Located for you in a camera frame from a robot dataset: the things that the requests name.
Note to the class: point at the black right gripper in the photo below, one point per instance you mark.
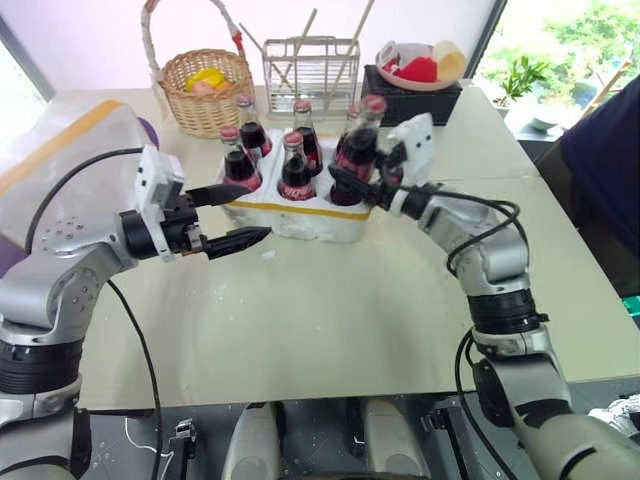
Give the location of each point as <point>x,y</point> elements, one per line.
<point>389,182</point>

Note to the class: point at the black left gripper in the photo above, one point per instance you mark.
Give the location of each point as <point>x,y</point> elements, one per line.
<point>182,225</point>

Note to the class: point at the glass cola bottle red cap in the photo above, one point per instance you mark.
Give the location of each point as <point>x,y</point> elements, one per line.
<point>239,167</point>
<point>306,135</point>
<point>295,172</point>
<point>352,112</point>
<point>252,132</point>
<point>357,145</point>

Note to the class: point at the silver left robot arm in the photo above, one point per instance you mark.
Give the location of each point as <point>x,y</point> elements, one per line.
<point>45,290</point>

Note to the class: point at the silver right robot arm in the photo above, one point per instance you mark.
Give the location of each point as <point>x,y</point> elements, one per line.
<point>495,260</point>

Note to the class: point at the white foam crate yellow tape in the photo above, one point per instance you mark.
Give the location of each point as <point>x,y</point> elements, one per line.
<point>320,225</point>

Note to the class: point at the black box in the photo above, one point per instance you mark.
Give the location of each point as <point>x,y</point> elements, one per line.
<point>415,105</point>

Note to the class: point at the pink plate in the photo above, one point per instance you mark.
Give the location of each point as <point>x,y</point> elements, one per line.
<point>415,85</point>

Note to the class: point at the red toy food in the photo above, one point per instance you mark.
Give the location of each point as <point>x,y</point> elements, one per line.
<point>420,70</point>

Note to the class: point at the white red cup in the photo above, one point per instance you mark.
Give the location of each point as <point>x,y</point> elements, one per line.
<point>389,56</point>

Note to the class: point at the wooden chopstick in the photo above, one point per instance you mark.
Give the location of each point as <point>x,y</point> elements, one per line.
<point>250,36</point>
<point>352,45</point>
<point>306,30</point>

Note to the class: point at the orange toy fruit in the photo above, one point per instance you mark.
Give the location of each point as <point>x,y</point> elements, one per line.
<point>210,89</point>

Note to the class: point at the cream paper cup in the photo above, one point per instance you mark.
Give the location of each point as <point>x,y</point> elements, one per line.
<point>450,60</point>

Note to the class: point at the yellow toy fruit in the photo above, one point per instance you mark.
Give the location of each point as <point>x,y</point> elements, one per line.
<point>207,77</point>

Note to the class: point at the clear plastic bag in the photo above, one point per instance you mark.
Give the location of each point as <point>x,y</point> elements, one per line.
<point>75,165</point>

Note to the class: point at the white bowl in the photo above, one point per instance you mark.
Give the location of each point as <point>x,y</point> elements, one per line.
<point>543,123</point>

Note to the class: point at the green potted plant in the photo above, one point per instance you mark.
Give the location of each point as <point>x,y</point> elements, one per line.
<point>522,75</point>

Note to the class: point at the person in dark blue clothing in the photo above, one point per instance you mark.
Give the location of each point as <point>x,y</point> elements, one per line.
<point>600,175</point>

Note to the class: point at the grey rounded shape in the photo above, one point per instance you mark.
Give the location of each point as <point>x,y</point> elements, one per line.
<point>390,440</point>
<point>250,445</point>

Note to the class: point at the wooden easel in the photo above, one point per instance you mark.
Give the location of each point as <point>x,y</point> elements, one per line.
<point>607,90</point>

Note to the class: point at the white shoe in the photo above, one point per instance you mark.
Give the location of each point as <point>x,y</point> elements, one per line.
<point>617,417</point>

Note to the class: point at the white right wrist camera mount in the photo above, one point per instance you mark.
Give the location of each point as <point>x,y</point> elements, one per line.
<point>417,145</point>

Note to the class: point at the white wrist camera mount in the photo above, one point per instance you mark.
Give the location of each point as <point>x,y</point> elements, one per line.
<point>150,175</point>
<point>417,145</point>

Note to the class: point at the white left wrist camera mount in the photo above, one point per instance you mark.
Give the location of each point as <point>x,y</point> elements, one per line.
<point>150,175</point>

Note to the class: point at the black metal bracket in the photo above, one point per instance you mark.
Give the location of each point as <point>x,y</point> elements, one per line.
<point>182,450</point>

